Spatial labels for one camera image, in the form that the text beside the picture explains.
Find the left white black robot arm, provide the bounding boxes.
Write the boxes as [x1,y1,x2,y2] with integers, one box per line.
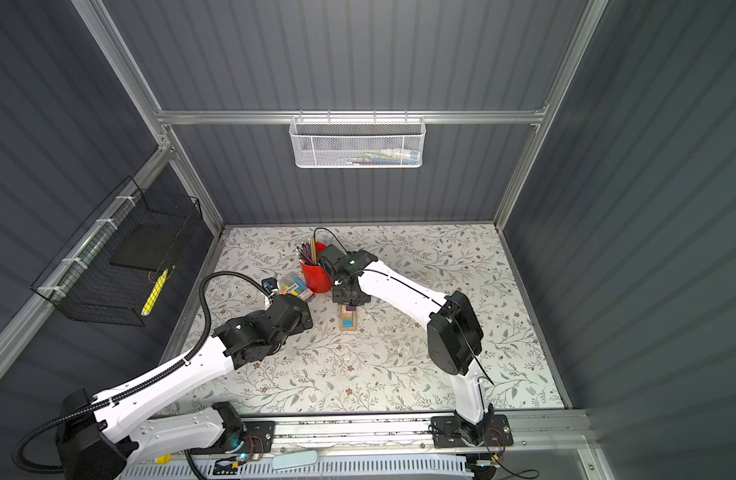
[56,295,313,479]

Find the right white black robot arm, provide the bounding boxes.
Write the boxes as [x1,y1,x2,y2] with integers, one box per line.
[318,245,491,426]

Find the red pencil cup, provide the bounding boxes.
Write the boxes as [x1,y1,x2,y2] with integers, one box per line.
[300,242,332,294]

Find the coloured pencils in cup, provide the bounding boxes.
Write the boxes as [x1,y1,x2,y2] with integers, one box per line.
[296,237,320,266]

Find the highlighter pen pack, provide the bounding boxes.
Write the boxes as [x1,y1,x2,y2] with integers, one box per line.
[278,273,314,302]

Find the yellow marker in black basket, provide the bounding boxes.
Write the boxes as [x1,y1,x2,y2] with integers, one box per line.
[140,269,170,317]

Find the pens in white basket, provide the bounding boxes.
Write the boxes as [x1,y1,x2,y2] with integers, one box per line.
[342,148,423,166]

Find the light blue oval pad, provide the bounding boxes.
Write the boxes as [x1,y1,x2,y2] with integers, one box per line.
[272,450,319,471]

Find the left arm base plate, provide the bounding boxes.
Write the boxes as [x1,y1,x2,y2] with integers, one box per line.
[190,421,276,457]

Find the white wire mesh basket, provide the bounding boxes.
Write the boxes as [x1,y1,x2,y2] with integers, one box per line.
[289,118,427,169]

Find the black corrugated cable hose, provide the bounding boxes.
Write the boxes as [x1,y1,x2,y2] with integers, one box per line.
[10,271,273,480]

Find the black wire wall basket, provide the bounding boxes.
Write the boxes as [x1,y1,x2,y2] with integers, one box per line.
[32,181,203,327]

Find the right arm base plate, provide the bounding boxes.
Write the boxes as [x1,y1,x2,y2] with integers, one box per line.
[428,414,514,449]

